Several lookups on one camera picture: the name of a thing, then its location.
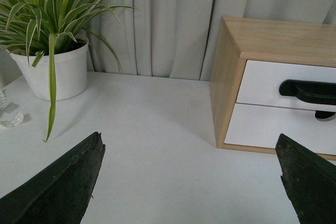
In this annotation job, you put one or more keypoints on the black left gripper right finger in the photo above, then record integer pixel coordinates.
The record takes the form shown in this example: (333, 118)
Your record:
(309, 181)

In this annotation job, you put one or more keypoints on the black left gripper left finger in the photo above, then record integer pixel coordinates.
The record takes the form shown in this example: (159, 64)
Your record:
(61, 192)

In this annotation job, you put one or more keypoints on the white drawer black handle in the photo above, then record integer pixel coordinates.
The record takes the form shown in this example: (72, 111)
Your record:
(261, 81)

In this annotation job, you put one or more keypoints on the white lower drawer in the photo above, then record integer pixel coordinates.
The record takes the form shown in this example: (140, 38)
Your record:
(260, 126)

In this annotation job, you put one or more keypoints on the wooden drawer cabinet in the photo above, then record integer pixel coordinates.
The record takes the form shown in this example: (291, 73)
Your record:
(243, 39)

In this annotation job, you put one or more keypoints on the white tape strip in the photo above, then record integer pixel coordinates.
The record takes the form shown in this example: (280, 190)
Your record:
(13, 122)

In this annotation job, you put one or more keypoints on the white plant pot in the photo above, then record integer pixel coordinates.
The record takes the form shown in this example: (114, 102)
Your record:
(71, 72)

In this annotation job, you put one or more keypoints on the green spider plant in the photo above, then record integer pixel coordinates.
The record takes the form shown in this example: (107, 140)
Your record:
(37, 29)

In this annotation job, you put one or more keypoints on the grey curtain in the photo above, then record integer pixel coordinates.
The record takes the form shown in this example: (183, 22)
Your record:
(177, 38)

